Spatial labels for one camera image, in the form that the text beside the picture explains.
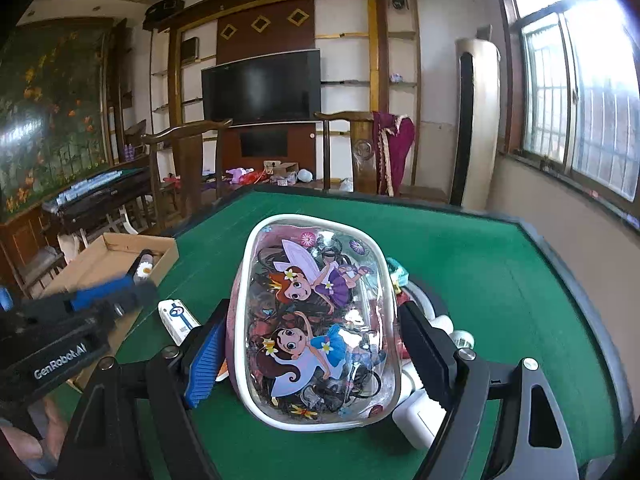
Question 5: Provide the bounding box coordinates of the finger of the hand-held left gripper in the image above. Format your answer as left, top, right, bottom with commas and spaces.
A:
30, 302, 151, 346
15, 277, 158, 323

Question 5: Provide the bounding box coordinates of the beige floor air conditioner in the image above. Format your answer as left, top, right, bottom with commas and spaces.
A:
450, 37, 502, 208

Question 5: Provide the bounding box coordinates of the black bag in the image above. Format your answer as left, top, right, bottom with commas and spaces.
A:
142, 0, 185, 32

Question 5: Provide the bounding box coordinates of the window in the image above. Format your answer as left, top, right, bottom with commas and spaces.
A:
492, 0, 640, 233

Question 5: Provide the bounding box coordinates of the white bottle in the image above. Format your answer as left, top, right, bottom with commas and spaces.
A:
432, 314, 474, 352

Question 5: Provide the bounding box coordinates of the flower wall painting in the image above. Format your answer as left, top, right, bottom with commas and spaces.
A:
0, 22, 115, 223

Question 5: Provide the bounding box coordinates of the maroon fringed cloth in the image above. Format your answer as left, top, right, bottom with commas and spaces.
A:
372, 111, 417, 197

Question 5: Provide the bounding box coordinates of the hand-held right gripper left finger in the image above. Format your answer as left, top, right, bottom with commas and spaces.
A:
52, 299, 231, 480

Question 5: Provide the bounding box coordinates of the dark side table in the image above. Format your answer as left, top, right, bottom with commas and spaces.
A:
42, 166, 153, 248

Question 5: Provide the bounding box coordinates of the round table control panel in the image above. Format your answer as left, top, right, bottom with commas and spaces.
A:
397, 280, 453, 333

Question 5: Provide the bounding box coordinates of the white box blue label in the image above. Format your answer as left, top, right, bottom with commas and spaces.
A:
158, 298, 202, 347

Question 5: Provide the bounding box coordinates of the small open cardboard box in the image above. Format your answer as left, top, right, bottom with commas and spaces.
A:
264, 160, 300, 179

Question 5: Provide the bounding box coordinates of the wooden chair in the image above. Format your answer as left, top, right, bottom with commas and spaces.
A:
141, 119, 234, 233

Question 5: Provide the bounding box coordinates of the white power adapter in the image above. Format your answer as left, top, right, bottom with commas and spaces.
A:
392, 389, 447, 450

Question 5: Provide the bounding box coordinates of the black television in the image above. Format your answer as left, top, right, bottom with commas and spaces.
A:
201, 49, 322, 128

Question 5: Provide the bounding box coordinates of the cartoon print transparent pouch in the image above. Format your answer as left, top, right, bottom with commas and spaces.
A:
227, 214, 405, 432

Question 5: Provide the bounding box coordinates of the teal white packet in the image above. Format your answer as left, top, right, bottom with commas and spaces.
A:
385, 257, 412, 297

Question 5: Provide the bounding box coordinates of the wooden wall shelf unit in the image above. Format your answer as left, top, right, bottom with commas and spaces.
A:
167, 0, 421, 196

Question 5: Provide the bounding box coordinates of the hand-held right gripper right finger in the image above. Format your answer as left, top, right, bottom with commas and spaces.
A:
397, 300, 581, 480

